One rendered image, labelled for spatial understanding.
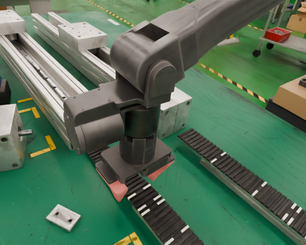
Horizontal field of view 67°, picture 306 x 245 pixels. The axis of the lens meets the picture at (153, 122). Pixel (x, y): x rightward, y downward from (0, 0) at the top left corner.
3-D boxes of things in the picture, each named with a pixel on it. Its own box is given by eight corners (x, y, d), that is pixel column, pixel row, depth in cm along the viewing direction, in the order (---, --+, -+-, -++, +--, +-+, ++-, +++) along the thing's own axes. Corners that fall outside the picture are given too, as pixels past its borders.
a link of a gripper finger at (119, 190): (96, 192, 43) (93, 157, 37) (128, 174, 47) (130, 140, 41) (117, 220, 39) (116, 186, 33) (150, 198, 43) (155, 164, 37)
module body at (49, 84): (108, 134, 59) (107, 107, 53) (70, 151, 53) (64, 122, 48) (14, 36, 104) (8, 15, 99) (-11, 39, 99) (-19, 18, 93)
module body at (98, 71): (164, 110, 69) (167, 85, 64) (137, 122, 63) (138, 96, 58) (56, 30, 114) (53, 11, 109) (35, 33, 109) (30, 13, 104)
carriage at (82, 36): (108, 53, 84) (107, 34, 80) (79, 59, 78) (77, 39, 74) (87, 39, 93) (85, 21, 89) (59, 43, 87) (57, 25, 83)
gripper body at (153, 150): (99, 160, 38) (97, 125, 34) (148, 137, 44) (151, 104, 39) (122, 187, 35) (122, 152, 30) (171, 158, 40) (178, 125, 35)
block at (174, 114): (192, 124, 65) (198, 95, 59) (158, 141, 58) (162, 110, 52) (170, 108, 70) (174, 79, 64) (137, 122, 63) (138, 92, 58)
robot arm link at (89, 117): (180, 61, 25) (138, 36, 31) (75, 84, 20) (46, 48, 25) (166, 142, 33) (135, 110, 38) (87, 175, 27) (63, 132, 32)
